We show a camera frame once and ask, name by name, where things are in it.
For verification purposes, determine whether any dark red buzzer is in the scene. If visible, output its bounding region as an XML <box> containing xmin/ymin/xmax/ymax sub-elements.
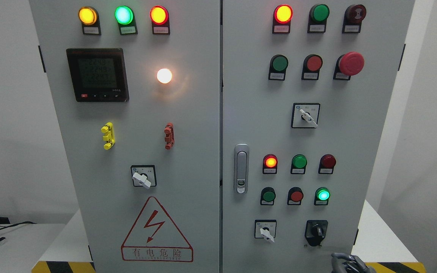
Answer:
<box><xmin>342</xmin><ymin>4</ymin><xmax>366</xmax><ymax>33</ymax></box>

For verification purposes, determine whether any white platform with hazard stripes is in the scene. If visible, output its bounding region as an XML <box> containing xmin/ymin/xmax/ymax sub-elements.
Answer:
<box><xmin>32</xmin><ymin>202</ymin><xmax>426</xmax><ymax>273</ymax></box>

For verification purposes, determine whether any grey right cabinet door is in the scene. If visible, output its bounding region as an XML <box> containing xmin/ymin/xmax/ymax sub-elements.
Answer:
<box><xmin>222</xmin><ymin>0</ymin><xmax>415</xmax><ymax>273</ymax></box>

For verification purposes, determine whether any green indicator lower right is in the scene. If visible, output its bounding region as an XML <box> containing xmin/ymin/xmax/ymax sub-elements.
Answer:
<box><xmin>314</xmin><ymin>187</ymin><xmax>330</xmax><ymax>206</ymax></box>

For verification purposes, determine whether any green indicator top right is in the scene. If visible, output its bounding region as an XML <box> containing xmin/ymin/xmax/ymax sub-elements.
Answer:
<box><xmin>307</xmin><ymin>4</ymin><xmax>330</xmax><ymax>33</ymax></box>

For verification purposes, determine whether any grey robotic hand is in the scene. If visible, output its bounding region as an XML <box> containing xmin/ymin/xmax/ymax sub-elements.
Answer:
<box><xmin>331</xmin><ymin>253</ymin><xmax>376</xmax><ymax>273</ymax></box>

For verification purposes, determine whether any white glowing lamp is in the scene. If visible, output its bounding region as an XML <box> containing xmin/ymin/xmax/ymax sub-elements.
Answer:
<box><xmin>156</xmin><ymin>68</ymin><xmax>173</xmax><ymax>84</ymax></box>

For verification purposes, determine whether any yellow indicator light top left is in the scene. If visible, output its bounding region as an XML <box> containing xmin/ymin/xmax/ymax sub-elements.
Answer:
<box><xmin>78</xmin><ymin>6</ymin><xmax>102</xmax><ymax>36</ymax></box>

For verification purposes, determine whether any red push button lower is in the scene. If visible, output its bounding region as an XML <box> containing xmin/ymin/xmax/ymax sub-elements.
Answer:
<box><xmin>287</xmin><ymin>187</ymin><xmax>304</xmax><ymax>206</ymax></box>

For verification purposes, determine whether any green push button upper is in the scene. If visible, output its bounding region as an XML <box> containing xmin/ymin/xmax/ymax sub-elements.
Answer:
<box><xmin>268</xmin><ymin>54</ymin><xmax>289</xmax><ymax>81</ymax></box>

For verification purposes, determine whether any green push button lower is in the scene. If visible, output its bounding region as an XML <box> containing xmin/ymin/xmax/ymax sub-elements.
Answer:
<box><xmin>260</xmin><ymin>187</ymin><xmax>276</xmax><ymax>206</ymax></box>

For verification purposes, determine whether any grey cabinet door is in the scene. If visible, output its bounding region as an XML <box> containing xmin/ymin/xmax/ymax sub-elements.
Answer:
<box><xmin>30</xmin><ymin>0</ymin><xmax>220</xmax><ymax>273</ymax></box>
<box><xmin>222</xmin><ymin>0</ymin><xmax>415</xmax><ymax>273</ymax></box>

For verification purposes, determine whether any green lit indicator light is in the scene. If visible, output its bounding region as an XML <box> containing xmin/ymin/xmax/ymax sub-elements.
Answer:
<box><xmin>115</xmin><ymin>5</ymin><xmax>138</xmax><ymax>36</ymax></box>

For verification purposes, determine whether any red push button upper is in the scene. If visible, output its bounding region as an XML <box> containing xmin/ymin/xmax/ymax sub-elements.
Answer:
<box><xmin>302</xmin><ymin>54</ymin><xmax>323</xmax><ymax>80</ymax></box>

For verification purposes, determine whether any red lit indicator top right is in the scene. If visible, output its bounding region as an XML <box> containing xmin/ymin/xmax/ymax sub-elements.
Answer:
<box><xmin>272</xmin><ymin>5</ymin><xmax>293</xmax><ymax>33</ymax></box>

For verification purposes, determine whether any red triangle warning sticker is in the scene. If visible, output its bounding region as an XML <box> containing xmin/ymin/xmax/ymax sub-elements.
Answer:
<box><xmin>120</xmin><ymin>196</ymin><xmax>193</xmax><ymax>262</ymax></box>

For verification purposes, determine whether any red lit indicator middle left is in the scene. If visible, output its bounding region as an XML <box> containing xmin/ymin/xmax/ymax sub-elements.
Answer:
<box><xmin>263</xmin><ymin>154</ymin><xmax>278</xmax><ymax>174</ymax></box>

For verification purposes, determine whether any red terminal connector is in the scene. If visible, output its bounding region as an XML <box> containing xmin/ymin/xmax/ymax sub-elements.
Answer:
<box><xmin>163</xmin><ymin>122</ymin><xmax>174</xmax><ymax>150</ymax></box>

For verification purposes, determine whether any white selector switch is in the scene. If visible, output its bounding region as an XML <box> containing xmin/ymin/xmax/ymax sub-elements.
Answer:
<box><xmin>254</xmin><ymin>220</ymin><xmax>277</xmax><ymax>243</ymax></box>
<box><xmin>291</xmin><ymin>103</ymin><xmax>321</xmax><ymax>129</ymax></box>

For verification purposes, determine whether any white selector switch lower right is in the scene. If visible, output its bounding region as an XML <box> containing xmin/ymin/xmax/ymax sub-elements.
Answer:
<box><xmin>254</xmin><ymin>220</ymin><xmax>277</xmax><ymax>243</ymax></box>

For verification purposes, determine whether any red emergency stop button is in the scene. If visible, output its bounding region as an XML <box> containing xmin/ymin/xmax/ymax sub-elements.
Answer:
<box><xmin>333</xmin><ymin>52</ymin><xmax>365</xmax><ymax>80</ymax></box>

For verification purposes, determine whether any green push button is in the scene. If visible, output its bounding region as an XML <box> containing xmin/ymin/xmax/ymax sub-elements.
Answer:
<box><xmin>268</xmin><ymin>54</ymin><xmax>289</xmax><ymax>81</ymax></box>
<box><xmin>260</xmin><ymin>187</ymin><xmax>276</xmax><ymax>206</ymax></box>

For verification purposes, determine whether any grey left cabinet door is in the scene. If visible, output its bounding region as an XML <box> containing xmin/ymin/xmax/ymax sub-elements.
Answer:
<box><xmin>30</xmin><ymin>0</ymin><xmax>220</xmax><ymax>273</ymax></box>

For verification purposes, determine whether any black digital power meter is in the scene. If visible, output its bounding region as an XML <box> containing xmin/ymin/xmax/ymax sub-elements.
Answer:
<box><xmin>66</xmin><ymin>48</ymin><xmax>129</xmax><ymax>102</ymax></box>

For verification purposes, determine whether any black rotary knob switch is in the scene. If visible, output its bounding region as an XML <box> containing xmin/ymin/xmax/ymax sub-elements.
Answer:
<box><xmin>305</xmin><ymin>220</ymin><xmax>328</xmax><ymax>247</ymax></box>

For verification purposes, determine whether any white selector switch upper right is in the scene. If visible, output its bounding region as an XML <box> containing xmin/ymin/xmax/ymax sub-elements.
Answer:
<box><xmin>291</xmin><ymin>103</ymin><xmax>321</xmax><ymax>129</ymax></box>

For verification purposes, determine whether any red indicator middle right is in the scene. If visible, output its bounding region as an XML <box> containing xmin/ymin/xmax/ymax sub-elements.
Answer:
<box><xmin>318</xmin><ymin>154</ymin><xmax>336</xmax><ymax>174</ymax></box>

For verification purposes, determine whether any white selector switch left door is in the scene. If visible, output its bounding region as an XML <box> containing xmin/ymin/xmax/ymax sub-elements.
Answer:
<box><xmin>130</xmin><ymin>165</ymin><xmax>157</xmax><ymax>189</ymax></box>

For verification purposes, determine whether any red lit indicator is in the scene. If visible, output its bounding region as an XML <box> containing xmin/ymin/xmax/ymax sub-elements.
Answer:
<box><xmin>272</xmin><ymin>5</ymin><xmax>293</xmax><ymax>33</ymax></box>
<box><xmin>263</xmin><ymin>154</ymin><xmax>278</xmax><ymax>174</ymax></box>

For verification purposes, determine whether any yellow terminal connector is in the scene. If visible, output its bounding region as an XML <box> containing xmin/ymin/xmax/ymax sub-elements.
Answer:
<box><xmin>101</xmin><ymin>122</ymin><xmax>116</xmax><ymax>150</ymax></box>

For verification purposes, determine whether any red push button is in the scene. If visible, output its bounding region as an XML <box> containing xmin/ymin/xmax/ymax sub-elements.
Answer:
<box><xmin>302</xmin><ymin>54</ymin><xmax>323</xmax><ymax>80</ymax></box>
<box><xmin>287</xmin><ymin>187</ymin><xmax>304</xmax><ymax>206</ymax></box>

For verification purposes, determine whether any green indicator middle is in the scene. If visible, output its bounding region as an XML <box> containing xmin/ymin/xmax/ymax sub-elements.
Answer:
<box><xmin>290</xmin><ymin>154</ymin><xmax>308</xmax><ymax>174</ymax></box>

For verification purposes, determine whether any silver door handle lock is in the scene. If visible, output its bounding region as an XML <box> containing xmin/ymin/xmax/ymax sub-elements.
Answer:
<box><xmin>234</xmin><ymin>144</ymin><xmax>249</xmax><ymax>194</ymax></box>

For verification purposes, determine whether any red-orange indicator light left door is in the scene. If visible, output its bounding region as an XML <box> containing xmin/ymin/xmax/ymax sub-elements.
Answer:
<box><xmin>150</xmin><ymin>5</ymin><xmax>170</xmax><ymax>35</ymax></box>

